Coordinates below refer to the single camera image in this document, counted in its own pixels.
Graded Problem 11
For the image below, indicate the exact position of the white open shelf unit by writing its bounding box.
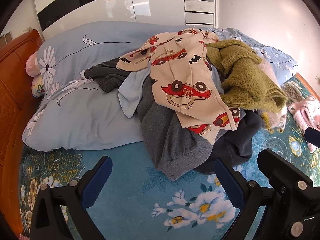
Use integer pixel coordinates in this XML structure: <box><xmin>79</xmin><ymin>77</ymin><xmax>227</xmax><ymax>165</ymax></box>
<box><xmin>182</xmin><ymin>0</ymin><xmax>217</xmax><ymax>26</ymax></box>

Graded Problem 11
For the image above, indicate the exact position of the wooden headboard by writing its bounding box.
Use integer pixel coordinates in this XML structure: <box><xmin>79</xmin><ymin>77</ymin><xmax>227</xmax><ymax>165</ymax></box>
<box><xmin>0</xmin><ymin>29</ymin><xmax>45</xmax><ymax>238</ymax></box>

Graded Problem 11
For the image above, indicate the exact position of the floral pillow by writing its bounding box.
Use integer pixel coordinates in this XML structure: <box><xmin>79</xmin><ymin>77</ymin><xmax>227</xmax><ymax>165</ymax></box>
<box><xmin>31</xmin><ymin>76</ymin><xmax>47</xmax><ymax>98</ymax></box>

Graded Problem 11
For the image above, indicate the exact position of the light blue garment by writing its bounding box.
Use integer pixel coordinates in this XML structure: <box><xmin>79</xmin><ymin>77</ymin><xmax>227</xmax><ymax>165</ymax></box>
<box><xmin>118</xmin><ymin>69</ymin><xmax>153</xmax><ymax>119</ymax></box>

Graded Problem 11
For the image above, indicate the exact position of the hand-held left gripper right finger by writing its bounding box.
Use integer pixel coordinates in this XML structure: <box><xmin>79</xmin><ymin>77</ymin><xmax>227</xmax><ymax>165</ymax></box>
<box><xmin>214</xmin><ymin>158</ymin><xmax>275</xmax><ymax>240</ymax></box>

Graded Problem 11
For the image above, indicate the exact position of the green knit sweater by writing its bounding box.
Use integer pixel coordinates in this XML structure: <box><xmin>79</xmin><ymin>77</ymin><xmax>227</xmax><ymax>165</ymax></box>
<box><xmin>205</xmin><ymin>39</ymin><xmax>288</xmax><ymax>113</ymax></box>

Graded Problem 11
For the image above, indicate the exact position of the pale fuzzy garment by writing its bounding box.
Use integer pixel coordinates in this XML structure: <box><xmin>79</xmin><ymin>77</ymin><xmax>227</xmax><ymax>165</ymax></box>
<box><xmin>257</xmin><ymin>62</ymin><xmax>288</xmax><ymax>133</ymax></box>

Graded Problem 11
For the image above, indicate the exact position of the glossy white black wardrobe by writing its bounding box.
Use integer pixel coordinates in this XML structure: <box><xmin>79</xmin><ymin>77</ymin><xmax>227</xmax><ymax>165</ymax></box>
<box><xmin>34</xmin><ymin>0</ymin><xmax>185</xmax><ymax>34</ymax></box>

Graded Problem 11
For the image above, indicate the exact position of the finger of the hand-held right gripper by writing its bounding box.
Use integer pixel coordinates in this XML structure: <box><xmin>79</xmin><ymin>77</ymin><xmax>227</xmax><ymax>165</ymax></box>
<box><xmin>304</xmin><ymin>127</ymin><xmax>320</xmax><ymax>146</ymax></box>
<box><xmin>257</xmin><ymin>148</ymin><xmax>314</xmax><ymax>198</ymax></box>

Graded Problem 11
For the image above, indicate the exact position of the pink fleece garment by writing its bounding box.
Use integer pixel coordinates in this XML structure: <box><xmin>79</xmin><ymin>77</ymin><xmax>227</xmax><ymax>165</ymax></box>
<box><xmin>287</xmin><ymin>95</ymin><xmax>320</xmax><ymax>153</ymax></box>

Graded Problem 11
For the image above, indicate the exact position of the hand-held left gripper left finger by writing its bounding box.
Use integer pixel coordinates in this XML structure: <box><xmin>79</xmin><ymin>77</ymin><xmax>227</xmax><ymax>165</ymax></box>
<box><xmin>30</xmin><ymin>156</ymin><xmax>113</xmax><ymax>240</ymax></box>

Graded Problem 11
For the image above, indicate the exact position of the pink pillow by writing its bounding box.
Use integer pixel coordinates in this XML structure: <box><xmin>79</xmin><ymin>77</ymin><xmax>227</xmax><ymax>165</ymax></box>
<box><xmin>26</xmin><ymin>54</ymin><xmax>42</xmax><ymax>77</ymax></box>

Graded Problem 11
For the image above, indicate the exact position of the teal floral blanket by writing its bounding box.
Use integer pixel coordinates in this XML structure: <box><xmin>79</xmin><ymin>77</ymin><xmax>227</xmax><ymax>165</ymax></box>
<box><xmin>19</xmin><ymin>72</ymin><xmax>320</xmax><ymax>240</ymax></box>

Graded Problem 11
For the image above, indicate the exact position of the cream car print garment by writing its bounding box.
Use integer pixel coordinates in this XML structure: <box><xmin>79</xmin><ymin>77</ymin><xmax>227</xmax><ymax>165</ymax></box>
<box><xmin>116</xmin><ymin>29</ymin><xmax>247</xmax><ymax>145</ymax></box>

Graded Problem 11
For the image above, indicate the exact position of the dark grey ribbed garment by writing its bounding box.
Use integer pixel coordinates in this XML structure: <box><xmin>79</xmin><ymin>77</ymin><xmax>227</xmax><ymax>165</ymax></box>
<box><xmin>84</xmin><ymin>57</ymin><xmax>153</xmax><ymax>95</ymax></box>

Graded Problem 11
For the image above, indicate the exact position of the grey sweatshirt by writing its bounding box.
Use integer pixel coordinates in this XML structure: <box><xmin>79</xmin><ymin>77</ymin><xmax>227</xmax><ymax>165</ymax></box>
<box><xmin>137</xmin><ymin>75</ymin><xmax>213</xmax><ymax>180</ymax></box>

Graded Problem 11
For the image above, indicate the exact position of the charcoal fleece garment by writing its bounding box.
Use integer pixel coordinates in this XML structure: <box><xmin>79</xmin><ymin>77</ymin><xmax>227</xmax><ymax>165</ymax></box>
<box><xmin>195</xmin><ymin>109</ymin><xmax>264</xmax><ymax>175</ymax></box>

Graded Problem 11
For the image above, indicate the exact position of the blue floral duvet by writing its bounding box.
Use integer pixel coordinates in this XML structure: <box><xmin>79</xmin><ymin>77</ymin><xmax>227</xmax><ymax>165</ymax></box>
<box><xmin>21</xmin><ymin>21</ymin><xmax>299</xmax><ymax>152</ymax></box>

